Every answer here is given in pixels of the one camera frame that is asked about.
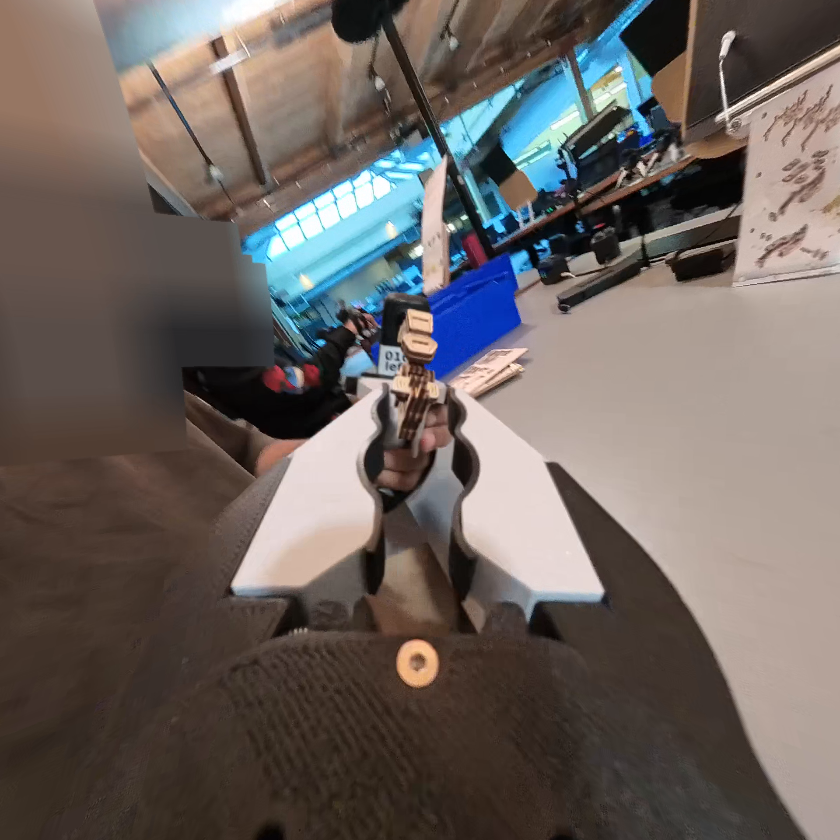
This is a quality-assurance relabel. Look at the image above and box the grey desk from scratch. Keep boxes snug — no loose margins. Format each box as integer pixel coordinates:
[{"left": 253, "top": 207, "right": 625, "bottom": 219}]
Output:
[{"left": 328, "top": 203, "right": 840, "bottom": 840}]

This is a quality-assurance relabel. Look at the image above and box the person's left hand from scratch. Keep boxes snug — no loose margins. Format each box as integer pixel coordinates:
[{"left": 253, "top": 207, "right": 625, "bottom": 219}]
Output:
[{"left": 375, "top": 420, "right": 455, "bottom": 496}]

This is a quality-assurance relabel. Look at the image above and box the black pole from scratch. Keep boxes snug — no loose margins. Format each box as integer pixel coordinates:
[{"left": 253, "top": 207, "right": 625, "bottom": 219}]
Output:
[{"left": 384, "top": 13, "right": 496, "bottom": 260}]

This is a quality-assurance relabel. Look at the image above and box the long wooden table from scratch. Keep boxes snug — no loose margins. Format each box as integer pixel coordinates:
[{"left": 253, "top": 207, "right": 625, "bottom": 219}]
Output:
[{"left": 492, "top": 154, "right": 697, "bottom": 244}]

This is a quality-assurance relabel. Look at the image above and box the person's left forearm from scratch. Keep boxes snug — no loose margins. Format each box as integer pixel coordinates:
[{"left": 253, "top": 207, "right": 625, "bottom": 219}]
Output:
[{"left": 252, "top": 436, "right": 309, "bottom": 476}]

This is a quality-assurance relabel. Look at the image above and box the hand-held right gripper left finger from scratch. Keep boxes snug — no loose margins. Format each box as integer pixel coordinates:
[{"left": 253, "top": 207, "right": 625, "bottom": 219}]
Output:
[{"left": 231, "top": 384, "right": 395, "bottom": 598}]

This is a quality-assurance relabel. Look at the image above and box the black monitor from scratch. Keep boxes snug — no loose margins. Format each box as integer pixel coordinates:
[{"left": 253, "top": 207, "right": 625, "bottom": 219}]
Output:
[{"left": 620, "top": 0, "right": 690, "bottom": 76}]

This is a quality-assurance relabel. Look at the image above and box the white sign card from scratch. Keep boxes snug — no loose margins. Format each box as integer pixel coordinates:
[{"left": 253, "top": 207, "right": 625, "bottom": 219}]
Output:
[{"left": 420, "top": 154, "right": 454, "bottom": 296}]

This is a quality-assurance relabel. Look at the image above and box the blue plastic bin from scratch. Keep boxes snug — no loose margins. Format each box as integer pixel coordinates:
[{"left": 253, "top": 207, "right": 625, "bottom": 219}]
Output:
[{"left": 420, "top": 252, "right": 522, "bottom": 382}]

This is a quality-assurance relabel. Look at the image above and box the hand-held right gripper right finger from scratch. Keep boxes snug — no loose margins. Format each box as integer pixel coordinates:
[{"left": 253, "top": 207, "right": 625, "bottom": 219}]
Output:
[{"left": 448, "top": 387, "right": 606, "bottom": 605}]

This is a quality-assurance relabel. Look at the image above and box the wooden figure model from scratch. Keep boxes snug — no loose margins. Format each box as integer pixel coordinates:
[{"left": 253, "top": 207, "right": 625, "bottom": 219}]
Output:
[{"left": 388, "top": 307, "right": 439, "bottom": 460}]

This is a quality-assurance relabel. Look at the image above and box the printed assembly instruction sheet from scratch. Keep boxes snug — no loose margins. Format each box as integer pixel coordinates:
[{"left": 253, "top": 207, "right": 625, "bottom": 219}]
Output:
[{"left": 731, "top": 62, "right": 840, "bottom": 286}]

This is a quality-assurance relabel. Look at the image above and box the small black box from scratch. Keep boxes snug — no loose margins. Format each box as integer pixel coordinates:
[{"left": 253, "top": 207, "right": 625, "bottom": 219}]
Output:
[{"left": 666, "top": 239, "right": 737, "bottom": 282}]

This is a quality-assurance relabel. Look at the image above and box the dark document holder board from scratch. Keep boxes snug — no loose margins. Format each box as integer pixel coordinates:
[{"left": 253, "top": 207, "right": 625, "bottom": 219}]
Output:
[{"left": 653, "top": 0, "right": 840, "bottom": 158}]

